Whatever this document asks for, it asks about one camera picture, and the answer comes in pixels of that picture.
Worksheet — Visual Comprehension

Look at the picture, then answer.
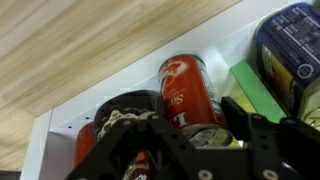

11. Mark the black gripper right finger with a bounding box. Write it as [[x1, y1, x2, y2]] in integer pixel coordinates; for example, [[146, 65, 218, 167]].
[[221, 96, 320, 180]]

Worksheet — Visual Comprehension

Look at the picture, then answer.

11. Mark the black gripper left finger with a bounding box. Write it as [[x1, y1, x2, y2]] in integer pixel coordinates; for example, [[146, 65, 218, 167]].
[[64, 96, 214, 180]]

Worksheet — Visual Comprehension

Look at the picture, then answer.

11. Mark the red soup can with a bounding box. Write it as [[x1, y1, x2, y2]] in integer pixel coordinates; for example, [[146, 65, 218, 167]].
[[158, 54, 235, 148]]

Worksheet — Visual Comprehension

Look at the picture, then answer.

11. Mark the blue labelled tin can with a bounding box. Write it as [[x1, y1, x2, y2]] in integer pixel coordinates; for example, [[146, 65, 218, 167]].
[[254, 2, 320, 129]]

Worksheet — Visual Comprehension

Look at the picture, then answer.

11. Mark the green box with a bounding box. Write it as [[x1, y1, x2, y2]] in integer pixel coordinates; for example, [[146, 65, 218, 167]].
[[229, 59, 288, 124]]

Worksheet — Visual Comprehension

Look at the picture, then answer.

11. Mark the chocolate fudge syrup bottle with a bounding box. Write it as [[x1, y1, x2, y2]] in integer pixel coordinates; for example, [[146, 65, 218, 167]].
[[93, 89, 161, 180]]

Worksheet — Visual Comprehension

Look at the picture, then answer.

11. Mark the dark red sauce bottle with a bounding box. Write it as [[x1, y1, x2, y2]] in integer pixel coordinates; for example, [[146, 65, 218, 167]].
[[74, 122, 97, 168]]

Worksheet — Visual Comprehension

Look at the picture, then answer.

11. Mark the white shelf cabinet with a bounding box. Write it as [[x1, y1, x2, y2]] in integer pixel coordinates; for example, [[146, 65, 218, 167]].
[[19, 0, 320, 180]]

